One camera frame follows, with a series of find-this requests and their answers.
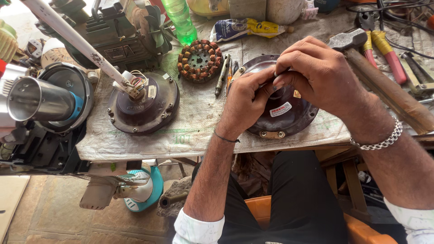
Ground white shirt sleeve cuff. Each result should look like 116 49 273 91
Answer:
172 207 226 244
383 197 434 244

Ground person's left hand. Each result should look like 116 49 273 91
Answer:
217 65 279 140

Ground orange handled screwdriver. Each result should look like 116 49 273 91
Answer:
226 66 234 97

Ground woven sack cloth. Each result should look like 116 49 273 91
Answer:
75 7 434 162

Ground white copper fan motor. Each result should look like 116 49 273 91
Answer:
20 37 100 83

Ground steel cylinder appliance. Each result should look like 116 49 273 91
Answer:
0 62 95 143

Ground metal spring clamp tool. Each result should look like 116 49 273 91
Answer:
398 52 434 97

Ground teal table fan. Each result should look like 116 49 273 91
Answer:
80 163 165 213

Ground grease pouch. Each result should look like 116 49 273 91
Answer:
210 18 294 43

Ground copper wound stator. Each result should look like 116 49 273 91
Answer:
177 39 223 83

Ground orange plastic chair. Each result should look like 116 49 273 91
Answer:
244 195 399 244

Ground black cables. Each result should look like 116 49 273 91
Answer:
346 0 434 60

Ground hammer with wooden handle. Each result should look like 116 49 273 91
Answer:
327 28 434 135

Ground green plastic bottle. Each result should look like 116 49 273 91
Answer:
161 0 198 46

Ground brown fan motor with rod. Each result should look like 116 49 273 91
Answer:
20 0 180 135

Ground grey stone with pipe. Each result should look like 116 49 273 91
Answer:
156 176 193 218

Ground person's black trousers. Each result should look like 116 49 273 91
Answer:
191 150 350 244

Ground silver chain bracelet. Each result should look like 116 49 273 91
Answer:
350 119 403 151

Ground person's right hand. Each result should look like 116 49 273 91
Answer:
273 36 368 120

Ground pliers with red yellow handles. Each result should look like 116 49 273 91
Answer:
354 12 408 85

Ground black thread wristband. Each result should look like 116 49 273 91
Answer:
214 130 241 143

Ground white ceramic jar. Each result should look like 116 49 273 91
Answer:
265 0 307 26

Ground dark metal motor pump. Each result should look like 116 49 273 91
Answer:
35 0 177 72

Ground brown fan motor cover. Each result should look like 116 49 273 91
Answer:
228 54 320 139

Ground grey block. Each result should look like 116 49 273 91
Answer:
229 0 267 22

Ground yellow plastic container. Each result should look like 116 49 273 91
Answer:
186 0 230 19

